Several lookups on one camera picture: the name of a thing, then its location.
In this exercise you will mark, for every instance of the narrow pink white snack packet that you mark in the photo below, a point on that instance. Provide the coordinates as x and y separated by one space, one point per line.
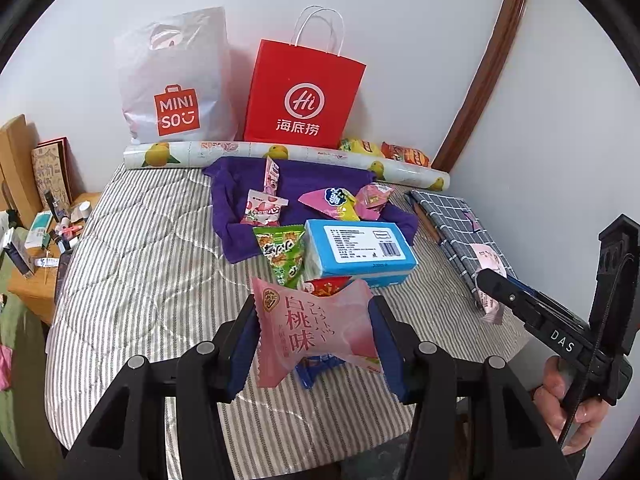
272 175

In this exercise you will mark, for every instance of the green cloth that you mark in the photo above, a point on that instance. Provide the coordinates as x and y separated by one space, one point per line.
20 360

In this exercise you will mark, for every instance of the brown book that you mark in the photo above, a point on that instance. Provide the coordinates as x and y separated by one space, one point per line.
50 170

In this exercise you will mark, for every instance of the striped mattress pad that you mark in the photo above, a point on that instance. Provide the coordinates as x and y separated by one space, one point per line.
150 260

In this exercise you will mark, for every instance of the green triangular snack packet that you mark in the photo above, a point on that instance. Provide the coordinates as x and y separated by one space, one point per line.
280 255

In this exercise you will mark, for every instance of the red paper bag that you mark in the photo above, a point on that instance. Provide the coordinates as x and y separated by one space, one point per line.
305 85

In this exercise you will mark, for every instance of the strawberry print snack packet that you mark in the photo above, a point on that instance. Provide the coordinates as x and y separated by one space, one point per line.
262 210

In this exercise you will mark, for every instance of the pink yellow snack packet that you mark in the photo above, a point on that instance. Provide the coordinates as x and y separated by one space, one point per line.
325 200

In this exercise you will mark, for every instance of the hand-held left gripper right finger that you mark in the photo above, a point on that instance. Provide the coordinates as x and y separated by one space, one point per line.
387 352

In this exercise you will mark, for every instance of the blue cardboard box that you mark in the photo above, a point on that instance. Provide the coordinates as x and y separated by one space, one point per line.
350 245

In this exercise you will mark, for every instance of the yellow chips bag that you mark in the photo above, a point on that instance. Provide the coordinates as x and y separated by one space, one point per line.
362 147

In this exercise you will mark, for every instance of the white plastic bag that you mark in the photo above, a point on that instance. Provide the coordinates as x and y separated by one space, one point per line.
175 70

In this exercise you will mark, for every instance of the brown wooden strip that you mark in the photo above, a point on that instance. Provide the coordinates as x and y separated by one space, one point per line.
425 220

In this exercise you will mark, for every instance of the orange chips bag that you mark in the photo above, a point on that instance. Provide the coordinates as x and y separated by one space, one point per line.
407 155

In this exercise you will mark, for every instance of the wooden nightstand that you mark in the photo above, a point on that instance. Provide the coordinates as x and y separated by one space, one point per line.
35 292

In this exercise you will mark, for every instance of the white tape roll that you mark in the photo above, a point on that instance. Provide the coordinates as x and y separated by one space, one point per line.
81 210

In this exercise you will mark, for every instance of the pear print wallpaper roll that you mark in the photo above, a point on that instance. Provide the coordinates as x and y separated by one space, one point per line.
225 150

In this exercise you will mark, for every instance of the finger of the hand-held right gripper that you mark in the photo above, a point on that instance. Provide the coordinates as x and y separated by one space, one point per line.
527 290
505 295

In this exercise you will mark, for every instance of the blue snack packet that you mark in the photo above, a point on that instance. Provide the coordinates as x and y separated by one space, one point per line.
315 369

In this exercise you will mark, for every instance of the red snack packet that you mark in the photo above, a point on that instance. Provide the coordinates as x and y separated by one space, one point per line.
325 287

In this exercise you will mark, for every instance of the peach print pink snack packet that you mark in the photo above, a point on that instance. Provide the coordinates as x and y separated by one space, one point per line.
310 330

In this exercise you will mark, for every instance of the teal white box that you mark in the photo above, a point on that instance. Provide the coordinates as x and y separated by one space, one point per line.
37 229

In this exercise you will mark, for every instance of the grey checkered folded cloth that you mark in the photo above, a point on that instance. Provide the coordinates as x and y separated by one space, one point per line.
450 225

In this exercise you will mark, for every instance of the purple towel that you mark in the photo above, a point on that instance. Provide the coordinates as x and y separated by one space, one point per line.
310 175

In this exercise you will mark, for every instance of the person's right hand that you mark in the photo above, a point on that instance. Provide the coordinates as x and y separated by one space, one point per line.
570 420

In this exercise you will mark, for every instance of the small pale pink snack packet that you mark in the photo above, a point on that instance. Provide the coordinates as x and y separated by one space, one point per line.
487 260

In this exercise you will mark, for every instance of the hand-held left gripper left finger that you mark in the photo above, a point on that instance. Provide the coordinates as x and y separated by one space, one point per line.
245 352

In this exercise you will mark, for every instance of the brown wooden door frame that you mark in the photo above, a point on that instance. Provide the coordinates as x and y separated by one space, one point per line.
492 60

